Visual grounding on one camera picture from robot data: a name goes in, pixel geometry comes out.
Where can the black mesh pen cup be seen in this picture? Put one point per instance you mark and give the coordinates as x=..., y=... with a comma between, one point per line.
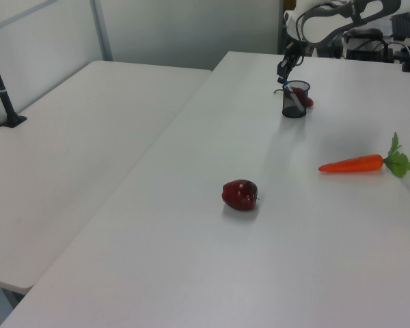
x=294, y=111

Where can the black keyboard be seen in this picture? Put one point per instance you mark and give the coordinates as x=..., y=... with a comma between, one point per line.
x=403, y=27

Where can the grey partition post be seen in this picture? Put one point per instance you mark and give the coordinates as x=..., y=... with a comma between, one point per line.
x=102, y=30

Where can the black camera pole with base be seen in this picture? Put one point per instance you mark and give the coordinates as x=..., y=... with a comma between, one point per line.
x=3, y=99

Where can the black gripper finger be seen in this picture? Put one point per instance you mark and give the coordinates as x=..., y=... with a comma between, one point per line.
x=280, y=80
x=287, y=76

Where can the blue capped white marker pen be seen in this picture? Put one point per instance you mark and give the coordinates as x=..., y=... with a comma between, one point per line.
x=295, y=100

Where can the dark red apple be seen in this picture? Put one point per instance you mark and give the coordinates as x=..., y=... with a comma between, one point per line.
x=240, y=195

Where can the black electronic equipment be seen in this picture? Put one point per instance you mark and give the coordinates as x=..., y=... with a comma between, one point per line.
x=365, y=48

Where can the adjacent white table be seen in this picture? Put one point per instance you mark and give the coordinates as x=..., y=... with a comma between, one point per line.
x=71, y=153

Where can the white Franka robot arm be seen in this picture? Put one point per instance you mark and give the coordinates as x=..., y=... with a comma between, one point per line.
x=328, y=20

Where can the red chili pepper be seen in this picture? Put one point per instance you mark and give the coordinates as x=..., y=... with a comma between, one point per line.
x=307, y=100

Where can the orange carrot with green leaves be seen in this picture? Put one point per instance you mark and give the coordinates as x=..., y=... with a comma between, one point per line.
x=355, y=164

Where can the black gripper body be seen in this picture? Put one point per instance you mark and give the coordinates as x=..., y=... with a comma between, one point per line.
x=288, y=61

